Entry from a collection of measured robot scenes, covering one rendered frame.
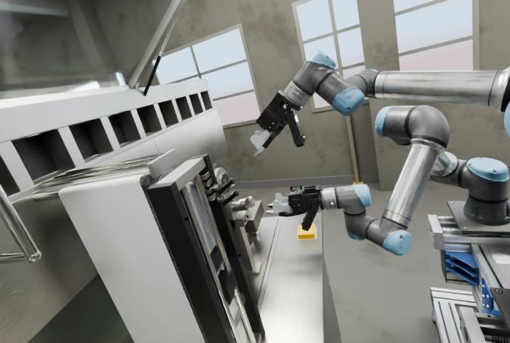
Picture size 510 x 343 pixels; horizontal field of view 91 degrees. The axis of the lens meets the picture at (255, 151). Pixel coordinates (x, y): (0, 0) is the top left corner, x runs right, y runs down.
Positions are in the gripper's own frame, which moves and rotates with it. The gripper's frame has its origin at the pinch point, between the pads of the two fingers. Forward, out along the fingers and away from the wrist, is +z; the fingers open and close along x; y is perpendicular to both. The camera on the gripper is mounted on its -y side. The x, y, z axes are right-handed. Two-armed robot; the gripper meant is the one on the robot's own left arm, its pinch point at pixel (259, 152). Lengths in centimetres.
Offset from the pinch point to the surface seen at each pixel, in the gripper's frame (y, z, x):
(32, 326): 18, 49, 49
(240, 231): -11.6, 25.5, 6.4
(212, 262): -4.7, 9.4, 39.2
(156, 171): 16.3, 4.3, 33.5
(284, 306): -34.4, 27.0, 20.2
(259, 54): 67, 2, -253
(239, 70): 78, 34, -256
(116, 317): 4, 61, 32
